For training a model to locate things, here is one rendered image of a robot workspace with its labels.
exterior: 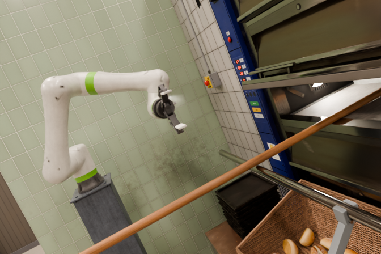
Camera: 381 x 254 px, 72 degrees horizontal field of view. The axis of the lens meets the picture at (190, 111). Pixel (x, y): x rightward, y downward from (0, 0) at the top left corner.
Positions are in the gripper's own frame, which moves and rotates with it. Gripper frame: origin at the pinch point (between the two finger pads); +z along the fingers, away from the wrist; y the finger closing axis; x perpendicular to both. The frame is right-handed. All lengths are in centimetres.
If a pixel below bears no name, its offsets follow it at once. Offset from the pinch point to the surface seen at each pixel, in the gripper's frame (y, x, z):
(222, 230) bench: 90, -10, -60
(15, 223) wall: 100, 223, -357
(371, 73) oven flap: 7, -41, 41
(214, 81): 3, -50, -81
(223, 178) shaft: 28.3, -4.9, 7.3
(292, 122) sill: 32, -55, -17
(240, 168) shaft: 28.1, -12.2, 7.3
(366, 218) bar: 31, -18, 50
